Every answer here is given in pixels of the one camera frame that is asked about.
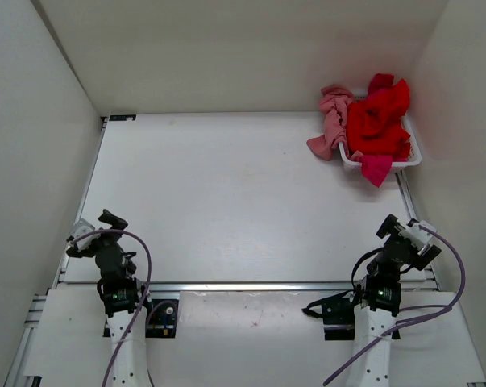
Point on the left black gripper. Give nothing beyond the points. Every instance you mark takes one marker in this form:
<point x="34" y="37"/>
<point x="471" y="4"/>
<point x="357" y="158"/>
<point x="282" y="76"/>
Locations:
<point x="116" y="222"/>

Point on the red t shirt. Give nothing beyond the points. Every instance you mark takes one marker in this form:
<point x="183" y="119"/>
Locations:
<point x="374" y="124"/>

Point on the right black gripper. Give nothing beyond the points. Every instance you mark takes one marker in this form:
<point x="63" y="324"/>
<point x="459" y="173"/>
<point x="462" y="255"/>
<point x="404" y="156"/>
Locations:
<point x="406" y="240"/>

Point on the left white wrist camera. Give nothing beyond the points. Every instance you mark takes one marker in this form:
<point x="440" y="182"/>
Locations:
<point x="82" y="234"/>

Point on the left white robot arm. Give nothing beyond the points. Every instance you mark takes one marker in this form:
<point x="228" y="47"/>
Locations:
<point x="123" y="296"/>

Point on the light pink t shirt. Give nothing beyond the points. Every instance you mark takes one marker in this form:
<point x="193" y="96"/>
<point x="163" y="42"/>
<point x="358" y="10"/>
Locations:
<point x="334" y="107"/>

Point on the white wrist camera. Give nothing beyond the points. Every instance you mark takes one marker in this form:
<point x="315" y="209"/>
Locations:
<point x="419" y="233"/>
<point x="82" y="234"/>

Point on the magenta t shirt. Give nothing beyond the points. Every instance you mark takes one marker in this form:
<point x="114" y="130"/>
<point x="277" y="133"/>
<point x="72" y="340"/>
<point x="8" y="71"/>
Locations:
<point x="375" y="168"/>

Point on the white plastic basket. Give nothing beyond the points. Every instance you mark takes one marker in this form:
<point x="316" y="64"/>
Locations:
<point x="413" y="159"/>

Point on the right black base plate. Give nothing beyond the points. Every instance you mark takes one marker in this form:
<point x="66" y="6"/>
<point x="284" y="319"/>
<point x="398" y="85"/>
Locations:
<point x="337" y="312"/>

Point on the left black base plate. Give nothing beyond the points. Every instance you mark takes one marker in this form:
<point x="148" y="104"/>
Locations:
<point x="163" y="322"/>

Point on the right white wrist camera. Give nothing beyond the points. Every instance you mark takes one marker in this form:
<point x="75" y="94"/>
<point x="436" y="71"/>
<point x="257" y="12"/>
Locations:
<point x="419" y="233"/>

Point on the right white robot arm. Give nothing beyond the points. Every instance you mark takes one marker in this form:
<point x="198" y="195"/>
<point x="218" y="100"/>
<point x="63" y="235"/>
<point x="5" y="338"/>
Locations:
<point x="370" y="309"/>

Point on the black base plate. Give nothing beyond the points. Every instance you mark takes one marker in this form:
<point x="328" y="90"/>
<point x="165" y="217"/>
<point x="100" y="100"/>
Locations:
<point x="337" y="312"/>
<point x="163" y="322"/>

